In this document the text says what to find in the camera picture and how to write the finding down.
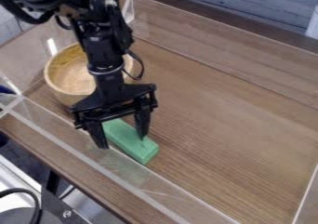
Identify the clear acrylic front barrier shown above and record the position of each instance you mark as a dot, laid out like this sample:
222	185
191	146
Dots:
156	193

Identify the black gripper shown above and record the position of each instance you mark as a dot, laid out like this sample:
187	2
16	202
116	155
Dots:
113	100

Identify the green rectangular block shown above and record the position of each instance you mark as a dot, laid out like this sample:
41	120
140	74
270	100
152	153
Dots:
121	135

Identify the clear acrylic corner bracket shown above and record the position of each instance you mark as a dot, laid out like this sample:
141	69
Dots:
127	11

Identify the brown wooden bowl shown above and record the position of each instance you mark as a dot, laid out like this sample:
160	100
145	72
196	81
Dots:
67	77

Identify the black table leg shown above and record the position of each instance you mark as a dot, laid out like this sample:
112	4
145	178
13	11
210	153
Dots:
52	182

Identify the black metal bracket with screw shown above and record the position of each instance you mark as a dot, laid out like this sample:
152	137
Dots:
56	212

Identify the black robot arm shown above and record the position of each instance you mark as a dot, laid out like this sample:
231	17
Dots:
104	37

